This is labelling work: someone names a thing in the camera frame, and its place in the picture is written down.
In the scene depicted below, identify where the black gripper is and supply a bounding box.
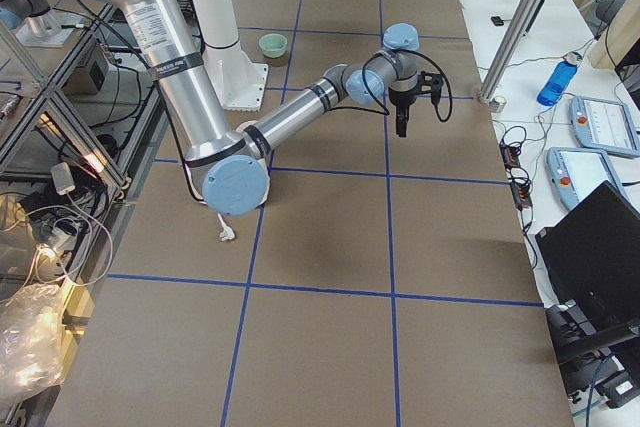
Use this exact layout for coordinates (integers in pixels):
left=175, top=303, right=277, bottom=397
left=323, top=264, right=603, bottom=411
left=388, top=77, right=418, bottom=137

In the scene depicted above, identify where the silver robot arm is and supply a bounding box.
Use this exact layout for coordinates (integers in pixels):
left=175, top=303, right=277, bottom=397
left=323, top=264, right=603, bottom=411
left=105, top=0, right=419, bottom=216

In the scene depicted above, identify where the green bowl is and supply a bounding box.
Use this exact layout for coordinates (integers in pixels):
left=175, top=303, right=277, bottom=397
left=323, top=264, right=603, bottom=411
left=258, top=33, right=288, bottom=59

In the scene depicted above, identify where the blue water bottle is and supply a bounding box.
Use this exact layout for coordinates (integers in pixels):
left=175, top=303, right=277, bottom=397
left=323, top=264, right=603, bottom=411
left=536, top=51, right=583, bottom=107

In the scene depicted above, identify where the pink bowl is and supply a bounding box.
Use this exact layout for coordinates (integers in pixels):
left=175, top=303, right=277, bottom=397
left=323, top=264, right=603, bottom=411
left=236, top=120, right=258, bottom=132

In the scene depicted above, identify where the near teach pendant tablet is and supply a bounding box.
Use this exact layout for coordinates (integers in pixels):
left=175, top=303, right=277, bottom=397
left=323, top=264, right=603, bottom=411
left=546, top=147, right=628, bottom=210

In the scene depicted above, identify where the teach pendant tablet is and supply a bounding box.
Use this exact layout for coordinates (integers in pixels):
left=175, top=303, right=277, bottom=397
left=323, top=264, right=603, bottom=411
left=569, top=96, right=639, bottom=158
left=546, top=147, right=628, bottom=210

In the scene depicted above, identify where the far teach pendant tablet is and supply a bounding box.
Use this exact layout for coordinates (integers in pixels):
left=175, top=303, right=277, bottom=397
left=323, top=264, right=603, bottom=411
left=569, top=96, right=639, bottom=158

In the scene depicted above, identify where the black laptop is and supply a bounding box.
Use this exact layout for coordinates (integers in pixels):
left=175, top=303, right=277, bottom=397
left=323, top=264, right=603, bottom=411
left=535, top=182, right=639, bottom=327

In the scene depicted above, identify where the crumpled plastic bag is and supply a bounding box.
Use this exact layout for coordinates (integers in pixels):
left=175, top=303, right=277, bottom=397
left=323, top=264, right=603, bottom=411
left=1, top=284, right=63, bottom=408

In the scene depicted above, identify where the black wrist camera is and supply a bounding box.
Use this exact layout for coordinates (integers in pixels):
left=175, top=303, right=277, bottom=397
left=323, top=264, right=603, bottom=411
left=417, top=71, right=444, bottom=107

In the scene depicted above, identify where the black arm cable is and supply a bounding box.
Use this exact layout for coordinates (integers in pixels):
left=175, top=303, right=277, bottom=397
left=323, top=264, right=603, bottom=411
left=362, top=49, right=454, bottom=123

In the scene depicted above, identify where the aluminium frame post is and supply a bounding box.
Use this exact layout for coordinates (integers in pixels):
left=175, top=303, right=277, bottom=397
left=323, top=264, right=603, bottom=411
left=478, top=0, right=541, bottom=113

